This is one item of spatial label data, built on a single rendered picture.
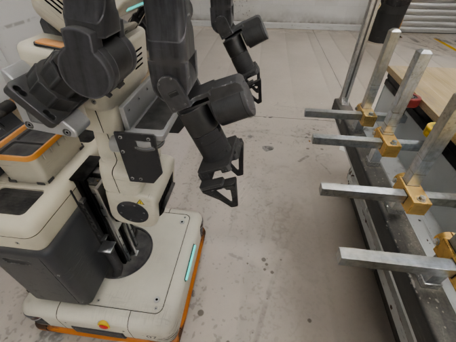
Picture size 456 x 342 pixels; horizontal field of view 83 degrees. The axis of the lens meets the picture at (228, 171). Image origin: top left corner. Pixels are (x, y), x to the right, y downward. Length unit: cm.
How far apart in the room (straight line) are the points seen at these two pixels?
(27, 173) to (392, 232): 114
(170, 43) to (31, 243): 72
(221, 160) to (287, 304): 114
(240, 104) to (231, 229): 135
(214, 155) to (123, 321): 91
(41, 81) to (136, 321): 94
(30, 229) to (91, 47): 60
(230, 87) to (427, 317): 72
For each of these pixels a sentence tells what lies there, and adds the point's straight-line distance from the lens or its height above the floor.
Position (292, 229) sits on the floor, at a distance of 175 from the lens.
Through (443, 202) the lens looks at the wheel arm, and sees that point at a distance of 99.
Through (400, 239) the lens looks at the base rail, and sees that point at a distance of 97.
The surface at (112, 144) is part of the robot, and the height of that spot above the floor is 100.
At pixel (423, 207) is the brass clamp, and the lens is 93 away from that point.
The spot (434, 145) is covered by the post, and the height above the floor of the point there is 98.
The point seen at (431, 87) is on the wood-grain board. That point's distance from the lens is 152.
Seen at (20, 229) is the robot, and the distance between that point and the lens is 91.
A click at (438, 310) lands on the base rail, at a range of 89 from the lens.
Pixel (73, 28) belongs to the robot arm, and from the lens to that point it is 43.
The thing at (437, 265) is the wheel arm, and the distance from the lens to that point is 76.
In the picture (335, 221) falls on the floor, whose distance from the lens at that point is 188.
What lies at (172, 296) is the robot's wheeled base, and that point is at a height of 28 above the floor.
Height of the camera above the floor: 138
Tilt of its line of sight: 41 degrees down
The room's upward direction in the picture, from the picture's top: straight up
